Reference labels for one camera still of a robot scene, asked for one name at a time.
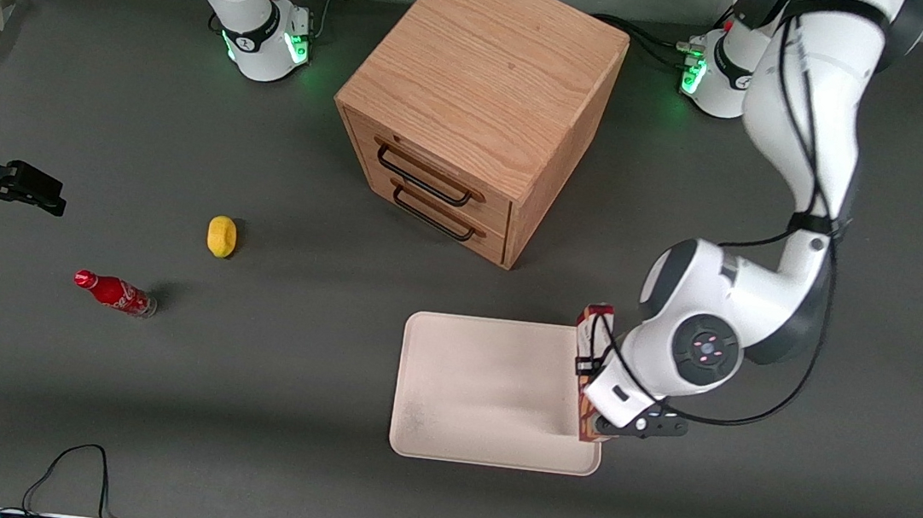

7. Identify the red cookie box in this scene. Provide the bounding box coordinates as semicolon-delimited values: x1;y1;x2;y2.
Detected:
564;302;621;445

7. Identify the beige plastic tray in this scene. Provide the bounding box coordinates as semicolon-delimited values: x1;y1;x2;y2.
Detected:
387;309;616;479

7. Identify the red cola bottle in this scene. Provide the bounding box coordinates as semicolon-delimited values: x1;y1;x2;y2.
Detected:
70;268;161;320

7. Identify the wooden drawer front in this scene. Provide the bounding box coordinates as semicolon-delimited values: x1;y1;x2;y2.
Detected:
331;105;523;236
338;144;516;267

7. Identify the yellow lemon toy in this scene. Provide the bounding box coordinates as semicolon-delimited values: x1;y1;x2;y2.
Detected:
205;213;241;260

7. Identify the wooden drawer cabinet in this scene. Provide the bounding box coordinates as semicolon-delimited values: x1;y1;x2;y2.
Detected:
318;0;636;281

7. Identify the black wire drawer handle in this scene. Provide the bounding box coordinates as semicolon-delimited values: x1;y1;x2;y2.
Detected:
385;178;492;246
370;139;491;212

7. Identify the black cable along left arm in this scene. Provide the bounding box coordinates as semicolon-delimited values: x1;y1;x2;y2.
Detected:
578;0;868;439

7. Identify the black cable loop on table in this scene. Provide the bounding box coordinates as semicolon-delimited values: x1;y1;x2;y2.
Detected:
0;434;151;518

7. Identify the black cable at left-arm base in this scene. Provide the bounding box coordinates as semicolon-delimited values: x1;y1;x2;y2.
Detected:
587;11;710;75

